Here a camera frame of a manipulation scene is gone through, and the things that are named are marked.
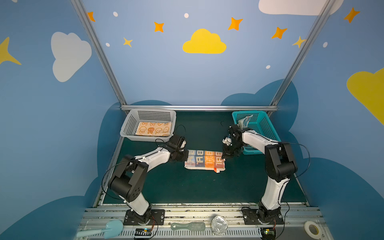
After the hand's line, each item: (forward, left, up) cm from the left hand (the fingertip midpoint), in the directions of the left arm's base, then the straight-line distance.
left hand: (186, 155), depth 93 cm
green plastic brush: (-38, -5, -2) cm, 38 cm away
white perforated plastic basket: (+31, +41, +3) cm, 51 cm away
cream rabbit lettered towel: (-2, -13, -2) cm, 13 cm away
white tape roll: (-37, -61, -2) cm, 71 cm away
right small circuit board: (-40, -43, -7) cm, 59 cm away
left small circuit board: (-40, +20, -7) cm, 45 cm away
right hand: (0, -24, 0) cm, 24 cm away
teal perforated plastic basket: (+29, -56, 0) cm, 63 cm away
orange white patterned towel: (+23, +24, -1) cm, 33 cm away
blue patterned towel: (+23, -40, +5) cm, 46 cm away
